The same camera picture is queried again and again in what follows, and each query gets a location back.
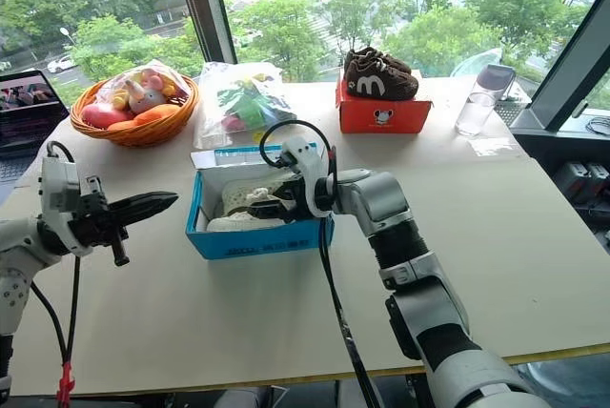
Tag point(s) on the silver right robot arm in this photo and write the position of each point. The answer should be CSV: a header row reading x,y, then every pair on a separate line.
x,y
419,260

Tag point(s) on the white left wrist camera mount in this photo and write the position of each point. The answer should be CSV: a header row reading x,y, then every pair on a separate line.
x,y
57,189

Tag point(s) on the orange cardboard shoebox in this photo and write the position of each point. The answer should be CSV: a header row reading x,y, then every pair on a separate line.
x,y
381,115

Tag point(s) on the dark slanted window frame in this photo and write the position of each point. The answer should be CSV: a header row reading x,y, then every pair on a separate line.
x,y
562,74

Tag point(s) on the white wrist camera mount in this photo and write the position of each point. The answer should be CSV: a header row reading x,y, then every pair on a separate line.
x,y
305,160
57,189

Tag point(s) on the metal grater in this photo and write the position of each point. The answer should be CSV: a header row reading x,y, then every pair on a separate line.
x,y
512,110

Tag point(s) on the clear plastic water bottle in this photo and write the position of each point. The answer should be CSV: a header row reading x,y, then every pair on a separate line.
x,y
476,108

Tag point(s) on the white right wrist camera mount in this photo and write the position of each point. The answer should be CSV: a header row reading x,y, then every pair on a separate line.
x,y
305,160

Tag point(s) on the orange toy fruit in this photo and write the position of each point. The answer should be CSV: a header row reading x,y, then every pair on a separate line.
x,y
152,117

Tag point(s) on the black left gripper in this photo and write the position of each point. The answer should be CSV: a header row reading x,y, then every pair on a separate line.
x,y
93,219

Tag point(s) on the clear bag of plush toys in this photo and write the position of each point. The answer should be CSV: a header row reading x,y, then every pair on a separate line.
x,y
143,88

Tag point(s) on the brown suede shoe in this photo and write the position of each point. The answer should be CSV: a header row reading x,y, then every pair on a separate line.
x,y
381,84
372,54

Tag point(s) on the blue cardboard shoebox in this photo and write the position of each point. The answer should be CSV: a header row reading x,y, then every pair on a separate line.
x,y
252,243

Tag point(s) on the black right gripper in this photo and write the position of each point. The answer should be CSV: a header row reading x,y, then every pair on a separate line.
x,y
293,198

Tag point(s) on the pink toy fruit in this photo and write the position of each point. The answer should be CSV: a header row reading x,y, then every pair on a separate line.
x,y
102,115

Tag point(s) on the dark window pillar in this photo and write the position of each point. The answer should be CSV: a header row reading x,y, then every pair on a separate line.
x,y
205,3

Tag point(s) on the open laptop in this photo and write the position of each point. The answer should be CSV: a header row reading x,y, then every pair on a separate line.
x,y
24,117

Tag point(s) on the orange woven basket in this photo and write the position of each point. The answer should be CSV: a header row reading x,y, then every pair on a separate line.
x,y
143,134

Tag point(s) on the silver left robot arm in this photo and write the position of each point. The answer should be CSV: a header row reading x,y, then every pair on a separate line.
x,y
19,246

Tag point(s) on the cream white mesh shoe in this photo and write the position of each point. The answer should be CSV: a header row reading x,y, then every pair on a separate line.
x,y
240,193
243,224

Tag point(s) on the clear bag of green toys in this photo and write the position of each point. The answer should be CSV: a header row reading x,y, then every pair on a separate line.
x,y
243,103

